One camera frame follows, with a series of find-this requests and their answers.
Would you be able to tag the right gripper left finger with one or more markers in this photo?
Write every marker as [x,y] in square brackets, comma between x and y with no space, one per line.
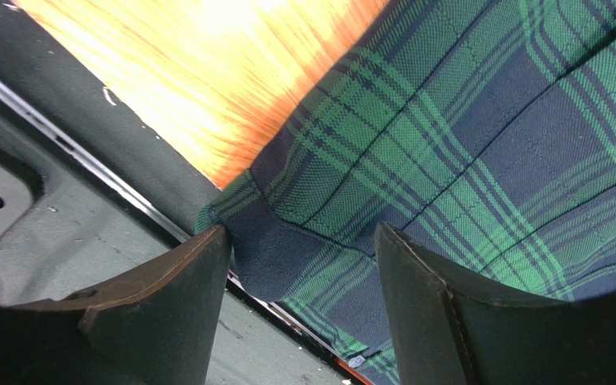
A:
[154,324]

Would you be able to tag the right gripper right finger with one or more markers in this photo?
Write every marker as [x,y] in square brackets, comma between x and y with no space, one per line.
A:
[450,325]

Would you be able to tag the green plaid skirt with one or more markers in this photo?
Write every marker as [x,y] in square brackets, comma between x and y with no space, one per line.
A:
[484,130]

